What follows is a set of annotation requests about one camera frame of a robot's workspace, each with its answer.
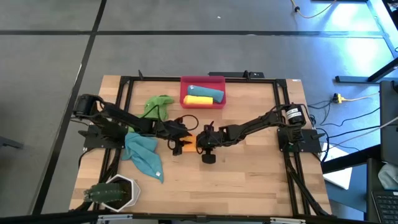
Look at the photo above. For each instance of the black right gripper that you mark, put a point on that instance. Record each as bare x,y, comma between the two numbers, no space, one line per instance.
210,138

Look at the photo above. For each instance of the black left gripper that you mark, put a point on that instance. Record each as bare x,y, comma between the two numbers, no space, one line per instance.
174,130

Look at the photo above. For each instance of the orange microfiber towel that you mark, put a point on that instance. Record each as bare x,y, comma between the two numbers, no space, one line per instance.
190,147

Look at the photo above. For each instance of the teal microfiber towel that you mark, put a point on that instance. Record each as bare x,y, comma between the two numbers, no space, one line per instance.
206,92
143,152

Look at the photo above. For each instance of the yellow microfiber towel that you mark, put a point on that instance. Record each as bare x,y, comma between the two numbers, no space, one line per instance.
197,100

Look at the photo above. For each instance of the green microfiber towel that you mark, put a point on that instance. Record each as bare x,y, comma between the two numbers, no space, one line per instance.
158,104

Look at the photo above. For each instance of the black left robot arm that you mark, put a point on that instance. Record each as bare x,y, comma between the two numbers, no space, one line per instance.
124,116

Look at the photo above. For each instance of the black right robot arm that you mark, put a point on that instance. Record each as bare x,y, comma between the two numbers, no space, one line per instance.
258,123

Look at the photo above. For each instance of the pink translucent plastic basket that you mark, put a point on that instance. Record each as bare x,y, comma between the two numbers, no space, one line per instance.
202,80

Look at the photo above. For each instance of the white hexagonal plant pot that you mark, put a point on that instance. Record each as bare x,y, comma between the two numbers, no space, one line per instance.
133,189

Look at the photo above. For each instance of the black mounting bar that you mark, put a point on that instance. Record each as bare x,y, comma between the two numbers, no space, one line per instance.
236,74

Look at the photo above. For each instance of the green cactus plant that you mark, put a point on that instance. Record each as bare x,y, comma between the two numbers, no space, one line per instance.
104,193

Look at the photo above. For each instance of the white paper sheet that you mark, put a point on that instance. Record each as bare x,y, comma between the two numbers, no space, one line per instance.
339,177

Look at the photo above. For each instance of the yellow power plug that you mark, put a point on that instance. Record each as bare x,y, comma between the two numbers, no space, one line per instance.
339,99

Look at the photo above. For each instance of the black desk leg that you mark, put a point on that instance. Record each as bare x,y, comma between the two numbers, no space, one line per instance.
351,79

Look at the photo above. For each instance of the grey cloth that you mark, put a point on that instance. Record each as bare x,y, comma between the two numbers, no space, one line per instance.
388,177

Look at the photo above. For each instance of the black laptop keyboard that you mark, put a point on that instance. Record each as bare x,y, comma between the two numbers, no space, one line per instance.
385,207

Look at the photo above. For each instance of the black aluminium table frame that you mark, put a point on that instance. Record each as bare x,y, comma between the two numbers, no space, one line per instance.
155,79

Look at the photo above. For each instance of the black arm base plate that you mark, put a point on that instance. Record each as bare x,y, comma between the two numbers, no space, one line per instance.
312,144
90,143

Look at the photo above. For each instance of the black overhead rail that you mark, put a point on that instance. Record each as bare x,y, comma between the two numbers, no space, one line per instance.
62,217

